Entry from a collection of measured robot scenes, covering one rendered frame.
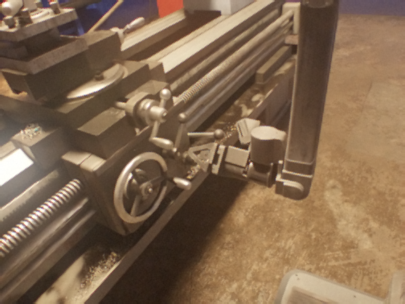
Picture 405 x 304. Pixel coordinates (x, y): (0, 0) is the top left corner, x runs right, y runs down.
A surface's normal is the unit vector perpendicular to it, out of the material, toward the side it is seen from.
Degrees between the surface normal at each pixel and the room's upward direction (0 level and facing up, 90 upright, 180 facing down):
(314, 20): 92
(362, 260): 0
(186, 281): 0
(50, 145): 90
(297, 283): 0
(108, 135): 90
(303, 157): 69
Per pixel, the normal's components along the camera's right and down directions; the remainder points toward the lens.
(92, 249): -0.14, -0.78
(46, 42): 0.81, 0.26
